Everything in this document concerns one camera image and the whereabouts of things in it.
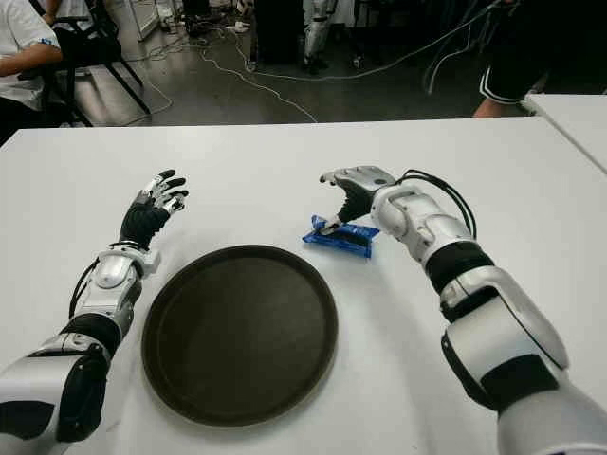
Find black cabinet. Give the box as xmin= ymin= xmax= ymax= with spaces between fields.
xmin=254 ymin=0 xmax=305 ymax=65

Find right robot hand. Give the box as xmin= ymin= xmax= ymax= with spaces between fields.
xmin=318 ymin=165 xmax=397 ymax=237

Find person in black clothing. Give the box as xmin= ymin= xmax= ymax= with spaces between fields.
xmin=473 ymin=0 xmax=607 ymax=118

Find white side table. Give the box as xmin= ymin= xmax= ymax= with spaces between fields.
xmin=524 ymin=93 xmax=607 ymax=174

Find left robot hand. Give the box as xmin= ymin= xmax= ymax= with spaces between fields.
xmin=119 ymin=169 xmax=190 ymax=251

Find black chair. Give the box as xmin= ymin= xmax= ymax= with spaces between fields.
xmin=18 ymin=0 xmax=153 ymax=129

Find white floor cable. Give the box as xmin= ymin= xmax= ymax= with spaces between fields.
xmin=198 ymin=42 xmax=318 ymax=124

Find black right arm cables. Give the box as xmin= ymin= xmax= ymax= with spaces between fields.
xmin=401 ymin=169 xmax=478 ymax=238

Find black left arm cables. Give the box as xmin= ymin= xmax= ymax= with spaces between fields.
xmin=68 ymin=263 xmax=99 ymax=319

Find blue Oreo cookie package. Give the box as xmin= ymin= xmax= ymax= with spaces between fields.
xmin=302 ymin=213 xmax=381 ymax=260

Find person in white shirt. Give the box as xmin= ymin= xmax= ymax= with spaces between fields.
xmin=0 ymin=0 xmax=65 ymax=146

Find round dark brown tray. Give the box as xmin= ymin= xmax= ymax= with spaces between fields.
xmin=140 ymin=244 xmax=340 ymax=427

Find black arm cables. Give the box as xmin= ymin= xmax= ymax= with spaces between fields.
xmin=401 ymin=169 xmax=478 ymax=238
xmin=68 ymin=263 xmax=99 ymax=319

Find white framed panel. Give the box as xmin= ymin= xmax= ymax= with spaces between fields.
xmin=126 ymin=0 xmax=165 ymax=43

